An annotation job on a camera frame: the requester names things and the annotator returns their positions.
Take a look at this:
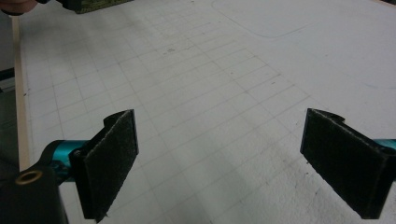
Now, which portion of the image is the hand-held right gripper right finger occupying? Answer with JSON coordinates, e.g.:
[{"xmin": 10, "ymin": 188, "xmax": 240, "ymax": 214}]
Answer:
[{"xmin": 300, "ymin": 107, "xmax": 396, "ymax": 220}]

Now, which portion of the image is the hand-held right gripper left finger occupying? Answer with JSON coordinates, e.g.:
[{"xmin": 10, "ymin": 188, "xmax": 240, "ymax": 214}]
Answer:
[{"xmin": 68, "ymin": 108, "xmax": 139, "ymax": 224}]

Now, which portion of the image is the green woven basket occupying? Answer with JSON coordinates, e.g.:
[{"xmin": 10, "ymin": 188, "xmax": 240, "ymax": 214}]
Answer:
[{"xmin": 74, "ymin": 0, "xmax": 135, "ymax": 15}]

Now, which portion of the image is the white grid mat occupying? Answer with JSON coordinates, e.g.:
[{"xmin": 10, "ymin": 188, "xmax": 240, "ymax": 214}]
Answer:
[{"xmin": 18, "ymin": 0, "xmax": 396, "ymax": 224}]

